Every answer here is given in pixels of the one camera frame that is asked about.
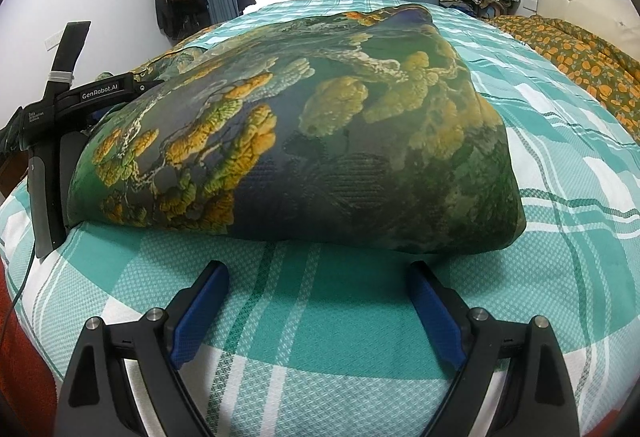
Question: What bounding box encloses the olive orange floral bedspread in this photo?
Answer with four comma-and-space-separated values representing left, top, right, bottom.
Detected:
490, 14, 640, 140

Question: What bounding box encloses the cream headboard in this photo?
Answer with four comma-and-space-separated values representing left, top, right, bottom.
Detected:
536, 0, 639, 59

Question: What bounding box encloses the green floral printed garment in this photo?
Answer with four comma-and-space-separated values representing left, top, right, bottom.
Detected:
66, 4, 526, 254

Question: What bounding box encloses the teal white checked bedsheet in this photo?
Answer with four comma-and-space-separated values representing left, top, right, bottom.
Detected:
1, 9, 639, 436

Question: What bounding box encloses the thin black cable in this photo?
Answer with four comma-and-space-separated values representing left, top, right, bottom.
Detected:
0, 235, 39, 348

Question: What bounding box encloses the orange red clothing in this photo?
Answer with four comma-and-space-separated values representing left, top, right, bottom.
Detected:
1, 270, 56, 436

